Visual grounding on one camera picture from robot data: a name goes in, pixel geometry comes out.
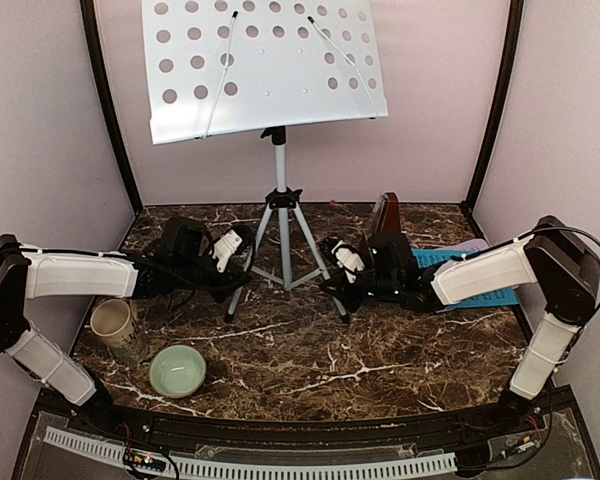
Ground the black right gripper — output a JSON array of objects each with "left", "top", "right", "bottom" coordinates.
[{"left": 321, "top": 263, "right": 402, "bottom": 312}]

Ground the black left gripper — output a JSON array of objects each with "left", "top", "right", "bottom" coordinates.
[{"left": 172, "top": 248, "right": 249, "bottom": 303}]

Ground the blue sheet music page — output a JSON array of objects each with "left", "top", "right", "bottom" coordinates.
[{"left": 413, "top": 249, "right": 518, "bottom": 310}]

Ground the grey perforated music stand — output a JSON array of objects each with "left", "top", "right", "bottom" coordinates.
[{"left": 140, "top": 0, "right": 390, "bottom": 324}]

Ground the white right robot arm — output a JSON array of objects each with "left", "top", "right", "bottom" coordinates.
[{"left": 320, "top": 216, "right": 600, "bottom": 434}]

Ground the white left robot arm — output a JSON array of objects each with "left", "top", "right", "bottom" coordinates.
[{"left": 0, "top": 217, "right": 255, "bottom": 436}]

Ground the red-brown wooden metronome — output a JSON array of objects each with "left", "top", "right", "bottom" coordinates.
[{"left": 361, "top": 192, "right": 401, "bottom": 248}]

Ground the cream ceramic mug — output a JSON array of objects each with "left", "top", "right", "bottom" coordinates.
[{"left": 89, "top": 298, "right": 149, "bottom": 367}]

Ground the lavender sheet music page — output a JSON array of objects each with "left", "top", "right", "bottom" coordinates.
[{"left": 432, "top": 238, "right": 489, "bottom": 314}]

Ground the light green ceramic bowl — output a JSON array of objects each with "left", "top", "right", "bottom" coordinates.
[{"left": 149, "top": 345, "right": 207, "bottom": 398}]

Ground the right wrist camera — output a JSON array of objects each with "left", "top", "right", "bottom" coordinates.
[{"left": 323, "top": 238, "right": 365, "bottom": 284}]

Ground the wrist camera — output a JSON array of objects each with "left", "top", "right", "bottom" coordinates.
[
  {"left": 323, "top": 238, "right": 365, "bottom": 284},
  {"left": 210, "top": 225, "right": 253, "bottom": 273}
]

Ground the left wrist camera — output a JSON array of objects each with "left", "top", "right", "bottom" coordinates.
[{"left": 210, "top": 225, "right": 253, "bottom": 273}]

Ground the white slotted cable duct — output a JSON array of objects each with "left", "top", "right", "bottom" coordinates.
[{"left": 43, "top": 427, "right": 457, "bottom": 479}]

